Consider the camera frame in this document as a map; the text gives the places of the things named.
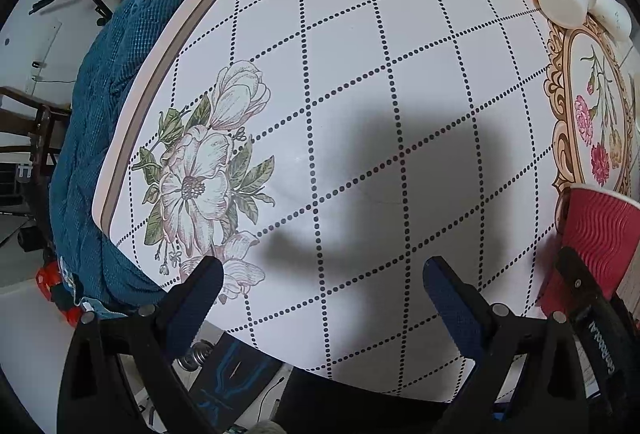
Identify black box with blue pattern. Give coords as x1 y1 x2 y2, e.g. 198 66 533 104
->
191 333 283 432

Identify chrome dumbbell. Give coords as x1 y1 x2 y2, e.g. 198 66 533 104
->
179 339 215 371

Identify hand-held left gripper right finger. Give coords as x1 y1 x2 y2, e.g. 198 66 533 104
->
423 256 592 434

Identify dark wooden chair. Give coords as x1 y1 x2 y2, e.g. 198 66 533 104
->
0 85 72 217

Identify blue quilted blanket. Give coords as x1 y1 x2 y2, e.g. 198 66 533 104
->
49 0 222 321

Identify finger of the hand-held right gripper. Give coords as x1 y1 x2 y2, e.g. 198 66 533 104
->
552 246 615 312

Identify white plastic bottle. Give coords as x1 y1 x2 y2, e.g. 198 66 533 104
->
587 0 635 42

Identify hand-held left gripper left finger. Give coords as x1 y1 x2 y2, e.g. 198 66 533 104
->
57 256 224 434

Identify red ribbed paper cup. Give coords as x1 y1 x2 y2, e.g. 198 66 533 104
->
541 185 640 317

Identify red plastic toy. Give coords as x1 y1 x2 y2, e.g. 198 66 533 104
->
34 261 84 328

